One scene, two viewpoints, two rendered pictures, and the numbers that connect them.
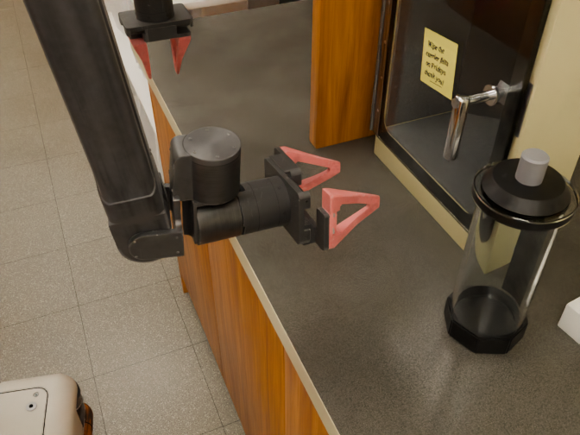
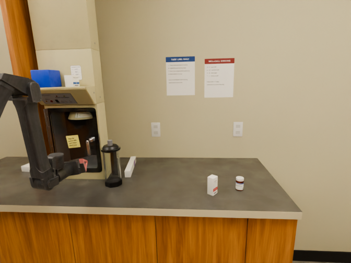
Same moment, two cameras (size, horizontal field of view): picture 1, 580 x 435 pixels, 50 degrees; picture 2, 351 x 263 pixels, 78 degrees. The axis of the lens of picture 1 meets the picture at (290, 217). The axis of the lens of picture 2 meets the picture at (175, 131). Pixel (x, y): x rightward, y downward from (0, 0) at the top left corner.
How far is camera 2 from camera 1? 0.72 m
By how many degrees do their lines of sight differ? 61
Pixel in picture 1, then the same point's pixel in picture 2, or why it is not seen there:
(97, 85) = (40, 140)
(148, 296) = not seen: outside the picture
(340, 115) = not seen: hidden behind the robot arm
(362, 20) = not seen: hidden behind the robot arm
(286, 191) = (70, 164)
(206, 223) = (60, 174)
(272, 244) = (53, 201)
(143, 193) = (49, 167)
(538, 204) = (115, 146)
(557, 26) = (98, 121)
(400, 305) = (96, 190)
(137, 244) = (49, 182)
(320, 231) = (82, 168)
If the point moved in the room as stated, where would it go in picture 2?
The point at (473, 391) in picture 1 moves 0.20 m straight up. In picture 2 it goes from (123, 190) to (120, 156)
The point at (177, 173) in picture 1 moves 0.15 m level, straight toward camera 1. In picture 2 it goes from (53, 162) to (84, 164)
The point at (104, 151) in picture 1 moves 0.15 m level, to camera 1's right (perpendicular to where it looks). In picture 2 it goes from (41, 157) to (74, 146)
